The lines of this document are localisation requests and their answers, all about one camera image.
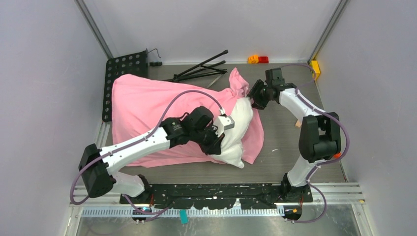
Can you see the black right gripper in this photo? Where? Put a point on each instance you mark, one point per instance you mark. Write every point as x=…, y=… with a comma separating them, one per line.
x=259, y=103

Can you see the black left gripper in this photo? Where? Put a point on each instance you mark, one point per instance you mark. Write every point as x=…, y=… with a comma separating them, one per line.
x=214, y=148

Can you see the white pillow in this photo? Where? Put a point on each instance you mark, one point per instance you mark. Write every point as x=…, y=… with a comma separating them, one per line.
x=231, y=145

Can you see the pink pillowcase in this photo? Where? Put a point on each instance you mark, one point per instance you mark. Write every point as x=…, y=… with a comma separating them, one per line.
x=138, y=104

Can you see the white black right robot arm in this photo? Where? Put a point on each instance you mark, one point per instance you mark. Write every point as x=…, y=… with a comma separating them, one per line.
x=319, y=140

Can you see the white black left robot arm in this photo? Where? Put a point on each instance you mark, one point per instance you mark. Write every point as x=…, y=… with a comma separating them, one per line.
x=100, y=167

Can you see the red toy block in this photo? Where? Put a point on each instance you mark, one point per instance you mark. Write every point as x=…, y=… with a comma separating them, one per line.
x=263, y=59

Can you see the orange toy block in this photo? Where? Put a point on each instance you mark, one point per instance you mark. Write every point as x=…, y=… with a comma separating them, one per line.
x=253, y=59

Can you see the black folded tripod stand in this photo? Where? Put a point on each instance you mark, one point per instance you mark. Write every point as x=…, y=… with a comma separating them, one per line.
x=201, y=70

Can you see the yellow toy block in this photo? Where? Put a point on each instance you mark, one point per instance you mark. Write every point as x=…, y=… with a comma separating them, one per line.
x=316, y=69

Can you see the teal tape piece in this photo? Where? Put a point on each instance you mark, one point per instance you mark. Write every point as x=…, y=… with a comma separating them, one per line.
x=183, y=216

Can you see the small orange-red toy block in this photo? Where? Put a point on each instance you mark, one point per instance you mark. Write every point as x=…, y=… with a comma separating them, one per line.
x=337, y=156

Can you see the black perforated music stand tray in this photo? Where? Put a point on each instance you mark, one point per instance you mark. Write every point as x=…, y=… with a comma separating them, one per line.
x=135, y=64

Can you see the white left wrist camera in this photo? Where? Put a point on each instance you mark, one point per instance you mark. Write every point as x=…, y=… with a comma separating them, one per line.
x=223, y=123

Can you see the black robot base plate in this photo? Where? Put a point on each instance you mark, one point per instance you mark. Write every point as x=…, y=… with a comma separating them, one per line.
x=219, y=196

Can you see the aluminium slotted rail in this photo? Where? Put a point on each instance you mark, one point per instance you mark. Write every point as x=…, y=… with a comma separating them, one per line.
x=236, y=211

